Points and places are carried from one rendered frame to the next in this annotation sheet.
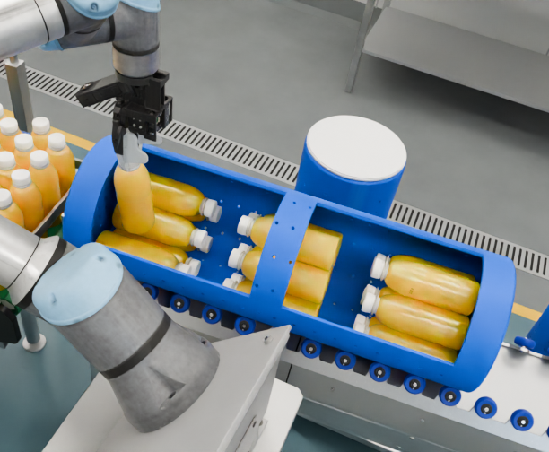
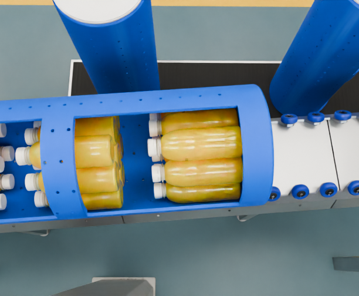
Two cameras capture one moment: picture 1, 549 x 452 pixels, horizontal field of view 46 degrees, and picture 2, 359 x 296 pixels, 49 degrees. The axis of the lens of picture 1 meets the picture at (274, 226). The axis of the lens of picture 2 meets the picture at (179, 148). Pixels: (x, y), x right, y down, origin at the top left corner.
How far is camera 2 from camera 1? 0.68 m
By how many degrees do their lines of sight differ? 31
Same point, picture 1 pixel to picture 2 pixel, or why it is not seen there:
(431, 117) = not seen: outside the picture
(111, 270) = not seen: outside the picture
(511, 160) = not seen: outside the picture
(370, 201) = (131, 29)
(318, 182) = (80, 32)
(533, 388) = (302, 152)
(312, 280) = (102, 181)
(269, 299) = (74, 215)
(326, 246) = (99, 154)
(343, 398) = (168, 217)
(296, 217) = (60, 148)
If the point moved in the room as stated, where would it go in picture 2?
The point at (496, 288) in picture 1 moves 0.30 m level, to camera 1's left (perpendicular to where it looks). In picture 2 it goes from (256, 143) to (110, 178)
